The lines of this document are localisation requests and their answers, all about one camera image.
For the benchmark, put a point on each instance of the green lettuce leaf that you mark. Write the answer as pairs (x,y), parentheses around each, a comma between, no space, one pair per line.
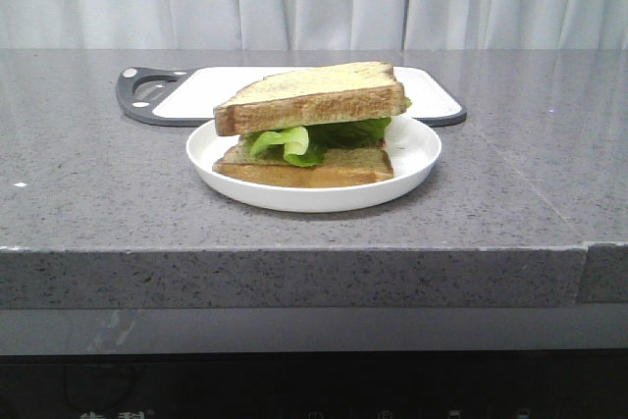
(305,146)

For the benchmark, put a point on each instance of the toasted bread slice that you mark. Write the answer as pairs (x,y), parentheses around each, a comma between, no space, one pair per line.
(316,96)
(340,167)

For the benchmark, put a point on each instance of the white round plate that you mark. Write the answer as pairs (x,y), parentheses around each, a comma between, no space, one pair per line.
(412,146)

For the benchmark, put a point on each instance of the white cutting board grey rim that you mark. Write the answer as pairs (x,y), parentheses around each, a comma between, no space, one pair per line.
(186,98)

